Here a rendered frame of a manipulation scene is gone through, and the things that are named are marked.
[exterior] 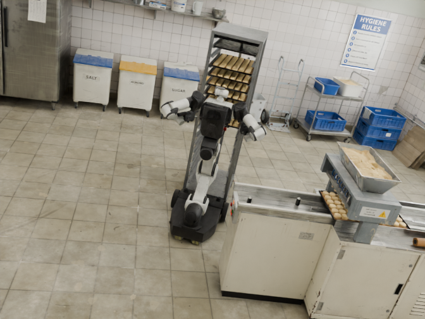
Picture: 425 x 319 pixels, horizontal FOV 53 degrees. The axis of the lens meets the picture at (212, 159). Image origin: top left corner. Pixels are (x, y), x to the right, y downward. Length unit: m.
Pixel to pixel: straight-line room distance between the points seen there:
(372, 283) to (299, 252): 0.57
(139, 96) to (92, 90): 0.69
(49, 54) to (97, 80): 0.74
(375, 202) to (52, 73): 4.61
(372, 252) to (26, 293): 2.52
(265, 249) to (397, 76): 5.50
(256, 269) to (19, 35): 4.33
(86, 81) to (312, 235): 4.26
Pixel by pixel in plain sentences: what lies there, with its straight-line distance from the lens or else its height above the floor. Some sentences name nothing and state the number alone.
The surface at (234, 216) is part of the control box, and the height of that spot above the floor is 0.77.
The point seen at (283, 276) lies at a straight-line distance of 3.49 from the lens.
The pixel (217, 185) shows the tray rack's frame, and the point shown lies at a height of 0.15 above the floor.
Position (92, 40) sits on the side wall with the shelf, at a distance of 6.97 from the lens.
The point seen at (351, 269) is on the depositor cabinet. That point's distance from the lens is 3.34.
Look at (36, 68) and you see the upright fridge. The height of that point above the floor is 0.61.
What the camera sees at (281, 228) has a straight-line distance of 3.19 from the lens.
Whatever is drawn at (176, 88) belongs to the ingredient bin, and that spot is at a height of 0.53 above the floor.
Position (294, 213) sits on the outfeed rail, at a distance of 3.15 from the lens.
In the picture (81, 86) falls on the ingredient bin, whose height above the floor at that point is 0.36.
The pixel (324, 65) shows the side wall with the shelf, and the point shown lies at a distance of 7.55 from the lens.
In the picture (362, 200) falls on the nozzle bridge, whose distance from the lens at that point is 2.99.
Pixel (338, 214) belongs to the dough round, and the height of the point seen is 0.92.
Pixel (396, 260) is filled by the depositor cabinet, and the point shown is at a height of 0.73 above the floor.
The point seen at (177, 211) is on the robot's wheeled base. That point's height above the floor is 0.17.
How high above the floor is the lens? 2.46
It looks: 26 degrees down
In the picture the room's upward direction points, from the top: 12 degrees clockwise
